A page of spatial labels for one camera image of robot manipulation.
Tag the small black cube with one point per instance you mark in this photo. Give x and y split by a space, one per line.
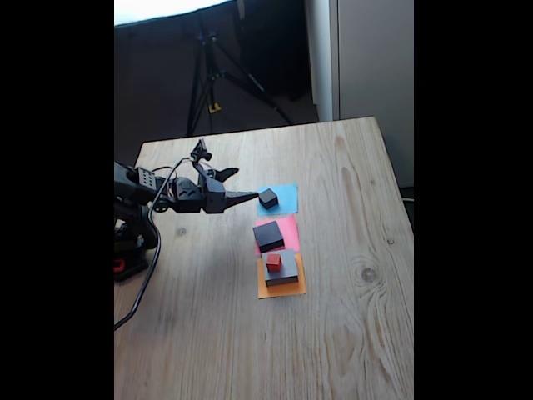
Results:
267 198

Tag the medium black block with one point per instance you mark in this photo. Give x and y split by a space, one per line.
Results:
267 235

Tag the small red cube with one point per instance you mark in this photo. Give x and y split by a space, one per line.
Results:
273 262

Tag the blue paper sheet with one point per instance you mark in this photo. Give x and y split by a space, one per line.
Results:
288 198

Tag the pink paper sheet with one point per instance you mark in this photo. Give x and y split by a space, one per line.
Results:
291 233

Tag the yellow tripod tag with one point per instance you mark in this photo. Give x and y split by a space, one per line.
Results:
214 108

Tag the large flat black block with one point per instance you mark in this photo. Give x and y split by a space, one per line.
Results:
289 271

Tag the black tripod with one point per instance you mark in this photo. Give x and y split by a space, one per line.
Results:
254 83

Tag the orange paper sheet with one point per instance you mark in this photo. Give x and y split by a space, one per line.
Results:
283 292

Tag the red base clamp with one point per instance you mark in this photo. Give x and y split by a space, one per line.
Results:
118 265

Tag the bright white panel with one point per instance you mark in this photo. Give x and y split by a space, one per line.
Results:
166 8

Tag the white cabinet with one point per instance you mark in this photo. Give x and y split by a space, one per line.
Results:
375 62

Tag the bare circuit board camera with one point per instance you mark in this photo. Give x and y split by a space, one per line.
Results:
200 151

